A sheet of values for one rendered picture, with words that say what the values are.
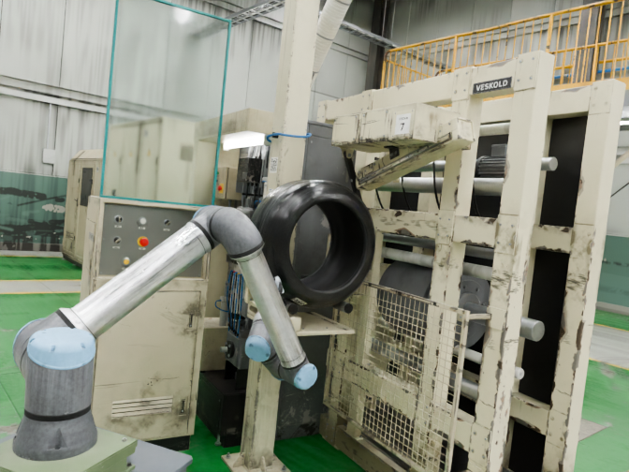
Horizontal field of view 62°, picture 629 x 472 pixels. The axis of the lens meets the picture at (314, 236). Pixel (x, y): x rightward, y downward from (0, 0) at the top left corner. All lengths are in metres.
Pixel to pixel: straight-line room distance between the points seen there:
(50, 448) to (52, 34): 10.19
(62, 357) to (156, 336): 1.37
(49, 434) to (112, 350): 1.29
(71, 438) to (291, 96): 1.73
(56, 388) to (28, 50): 9.96
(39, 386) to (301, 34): 1.89
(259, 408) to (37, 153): 8.85
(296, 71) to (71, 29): 9.04
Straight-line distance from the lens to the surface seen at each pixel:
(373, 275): 2.77
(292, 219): 2.11
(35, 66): 11.09
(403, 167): 2.38
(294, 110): 2.55
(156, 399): 2.83
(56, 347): 1.39
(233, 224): 1.59
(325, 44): 3.01
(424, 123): 2.18
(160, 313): 2.70
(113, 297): 1.59
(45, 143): 10.98
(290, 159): 2.52
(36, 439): 1.45
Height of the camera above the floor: 1.32
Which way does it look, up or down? 3 degrees down
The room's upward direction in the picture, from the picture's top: 6 degrees clockwise
